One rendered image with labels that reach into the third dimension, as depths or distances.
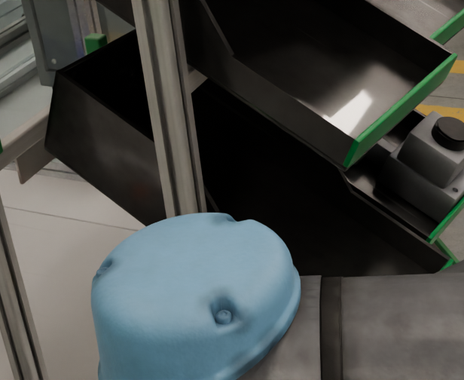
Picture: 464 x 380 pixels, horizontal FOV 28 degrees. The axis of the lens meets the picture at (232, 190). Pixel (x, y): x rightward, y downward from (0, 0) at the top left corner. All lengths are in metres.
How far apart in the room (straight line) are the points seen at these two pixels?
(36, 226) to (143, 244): 1.15
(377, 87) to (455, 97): 3.15
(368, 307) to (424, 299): 0.02
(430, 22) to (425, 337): 0.41
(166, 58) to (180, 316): 0.25
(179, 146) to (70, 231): 0.91
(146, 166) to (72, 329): 0.65
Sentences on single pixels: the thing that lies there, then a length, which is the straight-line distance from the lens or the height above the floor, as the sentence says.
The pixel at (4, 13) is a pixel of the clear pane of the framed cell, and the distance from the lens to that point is 1.54.
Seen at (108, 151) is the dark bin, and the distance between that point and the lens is 0.65.
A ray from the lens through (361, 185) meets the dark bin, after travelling 0.77.
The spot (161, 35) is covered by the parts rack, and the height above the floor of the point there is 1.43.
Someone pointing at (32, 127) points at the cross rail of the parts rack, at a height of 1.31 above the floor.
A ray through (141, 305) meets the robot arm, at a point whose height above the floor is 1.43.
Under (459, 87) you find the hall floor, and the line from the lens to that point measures 3.83.
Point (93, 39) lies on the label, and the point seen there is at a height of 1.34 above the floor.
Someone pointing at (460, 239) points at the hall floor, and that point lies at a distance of 2.90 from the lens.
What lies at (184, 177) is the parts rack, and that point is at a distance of 0.57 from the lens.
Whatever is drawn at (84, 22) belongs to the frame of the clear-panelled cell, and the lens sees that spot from 1.44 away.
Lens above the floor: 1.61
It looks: 30 degrees down
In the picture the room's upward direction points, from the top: 7 degrees counter-clockwise
